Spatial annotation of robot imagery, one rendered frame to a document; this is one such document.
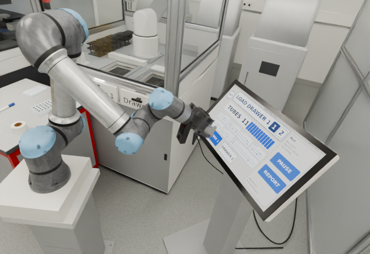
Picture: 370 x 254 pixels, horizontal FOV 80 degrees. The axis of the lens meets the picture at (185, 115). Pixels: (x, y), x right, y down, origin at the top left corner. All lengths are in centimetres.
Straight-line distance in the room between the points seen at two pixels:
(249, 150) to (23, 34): 79
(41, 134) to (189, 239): 122
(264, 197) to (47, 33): 82
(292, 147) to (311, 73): 370
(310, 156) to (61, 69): 78
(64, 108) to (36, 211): 39
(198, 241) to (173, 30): 138
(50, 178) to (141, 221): 100
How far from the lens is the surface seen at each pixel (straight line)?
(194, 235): 179
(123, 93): 146
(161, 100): 71
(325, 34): 433
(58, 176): 103
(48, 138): 93
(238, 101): 100
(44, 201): 103
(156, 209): 191
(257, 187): 85
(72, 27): 80
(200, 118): 86
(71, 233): 121
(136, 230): 184
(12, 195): 111
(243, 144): 91
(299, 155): 82
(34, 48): 71
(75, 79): 69
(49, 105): 165
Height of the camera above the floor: 163
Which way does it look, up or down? 35 degrees down
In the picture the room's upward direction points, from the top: 7 degrees clockwise
